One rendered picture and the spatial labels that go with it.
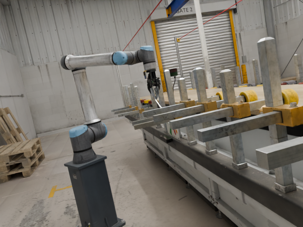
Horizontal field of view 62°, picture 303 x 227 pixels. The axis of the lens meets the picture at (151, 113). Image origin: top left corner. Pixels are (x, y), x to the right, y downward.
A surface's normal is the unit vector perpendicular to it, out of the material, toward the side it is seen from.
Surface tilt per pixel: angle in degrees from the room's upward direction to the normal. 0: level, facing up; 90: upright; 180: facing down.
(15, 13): 90
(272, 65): 90
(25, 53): 90
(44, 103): 90
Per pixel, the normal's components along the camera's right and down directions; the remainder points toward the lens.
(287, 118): -0.95, 0.21
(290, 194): -0.19, -0.97
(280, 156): 0.24, 0.07
